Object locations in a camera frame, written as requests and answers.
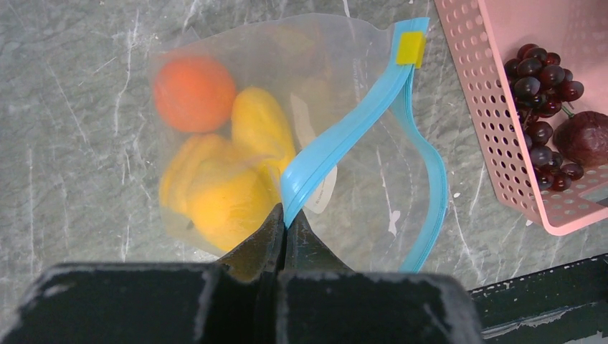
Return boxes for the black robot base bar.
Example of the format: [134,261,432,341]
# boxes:
[470,254,607,343]

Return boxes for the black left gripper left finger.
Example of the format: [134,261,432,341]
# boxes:
[217,204,286,283]

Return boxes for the dark red round fruit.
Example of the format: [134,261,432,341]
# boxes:
[553,111,607,167]

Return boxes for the yellow mango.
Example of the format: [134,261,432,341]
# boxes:
[185,158,279,252]
[232,87,296,178]

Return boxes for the clear zip top bag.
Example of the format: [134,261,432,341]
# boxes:
[148,14,447,272]

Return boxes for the orange fruit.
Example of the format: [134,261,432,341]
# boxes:
[152,56,237,133]

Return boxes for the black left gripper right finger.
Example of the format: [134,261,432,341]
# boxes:
[282,210,353,274]

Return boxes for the pink perforated plastic basket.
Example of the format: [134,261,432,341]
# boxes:
[436,0,607,236]

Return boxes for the dark purple grape bunch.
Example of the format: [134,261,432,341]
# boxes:
[503,43,584,192]

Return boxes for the yellow bell pepper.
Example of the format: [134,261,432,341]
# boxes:
[158,133,229,214]

